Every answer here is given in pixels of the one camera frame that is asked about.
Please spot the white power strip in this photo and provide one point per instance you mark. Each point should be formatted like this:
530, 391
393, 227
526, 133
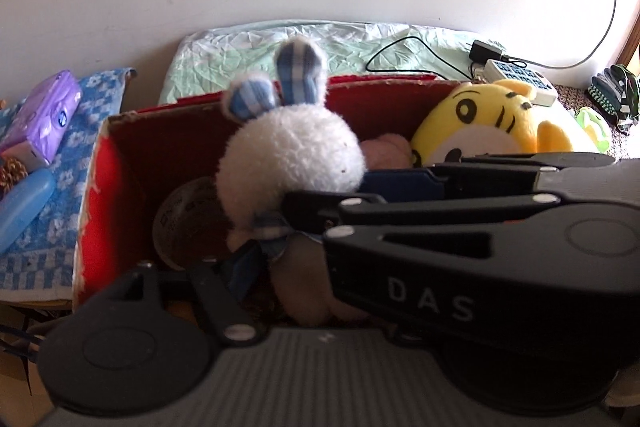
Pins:
520, 77

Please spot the green frog plush toy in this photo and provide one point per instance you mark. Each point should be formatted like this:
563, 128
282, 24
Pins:
592, 127

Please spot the wooden door frame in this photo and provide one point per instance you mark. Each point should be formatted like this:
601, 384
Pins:
632, 47

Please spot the stack of folded clothes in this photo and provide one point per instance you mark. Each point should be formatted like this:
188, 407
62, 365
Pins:
615, 97

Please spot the blue plastic case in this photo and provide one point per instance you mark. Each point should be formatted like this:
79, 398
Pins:
25, 207

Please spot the pale printed bed sheet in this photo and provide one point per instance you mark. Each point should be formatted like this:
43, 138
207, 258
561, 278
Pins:
225, 57

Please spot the round transparent plastic object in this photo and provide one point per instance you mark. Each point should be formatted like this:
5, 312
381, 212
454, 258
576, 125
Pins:
185, 217

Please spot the black power adapter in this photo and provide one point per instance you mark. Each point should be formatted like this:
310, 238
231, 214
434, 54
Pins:
485, 51

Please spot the red cardboard box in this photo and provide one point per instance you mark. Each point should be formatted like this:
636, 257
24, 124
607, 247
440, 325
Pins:
150, 147

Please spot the brown pine cone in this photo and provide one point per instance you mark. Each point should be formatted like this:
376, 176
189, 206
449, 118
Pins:
11, 174

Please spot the purple tissue pack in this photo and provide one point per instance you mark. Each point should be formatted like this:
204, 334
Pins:
45, 117

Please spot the blue flower print towel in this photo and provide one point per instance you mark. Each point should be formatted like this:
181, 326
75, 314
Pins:
55, 217

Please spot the brown patterned tablecloth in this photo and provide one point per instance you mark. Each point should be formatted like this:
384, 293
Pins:
625, 147

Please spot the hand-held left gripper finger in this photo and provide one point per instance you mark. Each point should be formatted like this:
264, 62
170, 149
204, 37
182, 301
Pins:
245, 268

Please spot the white plush rabbit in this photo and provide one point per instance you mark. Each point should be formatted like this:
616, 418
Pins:
290, 147

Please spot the yellow tiger plush toy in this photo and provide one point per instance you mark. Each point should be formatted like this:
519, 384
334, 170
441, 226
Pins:
470, 127

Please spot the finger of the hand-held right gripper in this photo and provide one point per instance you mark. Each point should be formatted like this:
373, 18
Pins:
400, 217
400, 186

